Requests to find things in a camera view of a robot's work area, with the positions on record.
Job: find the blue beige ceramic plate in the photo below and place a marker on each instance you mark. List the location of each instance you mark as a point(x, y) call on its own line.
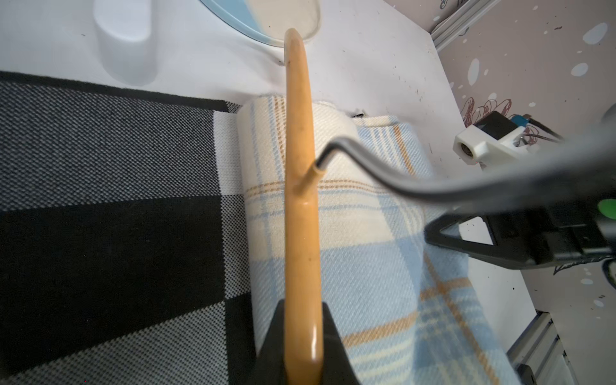
point(267, 21)

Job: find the blue cream plaid scarf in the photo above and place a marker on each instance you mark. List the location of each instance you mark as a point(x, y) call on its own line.
point(406, 311)

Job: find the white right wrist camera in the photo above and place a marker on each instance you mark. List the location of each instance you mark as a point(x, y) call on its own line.
point(495, 140)

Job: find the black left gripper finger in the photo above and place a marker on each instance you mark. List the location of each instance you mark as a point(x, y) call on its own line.
point(269, 366)

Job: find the wooden clothes hanger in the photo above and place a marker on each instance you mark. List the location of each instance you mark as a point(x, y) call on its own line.
point(577, 170)

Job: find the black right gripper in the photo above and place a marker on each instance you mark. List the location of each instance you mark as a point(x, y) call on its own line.
point(558, 236)

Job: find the black grey checkered scarf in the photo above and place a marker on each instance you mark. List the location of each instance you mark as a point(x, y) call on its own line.
point(124, 256)

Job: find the white metal clothes rack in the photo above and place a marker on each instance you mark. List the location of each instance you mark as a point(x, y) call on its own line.
point(127, 40)

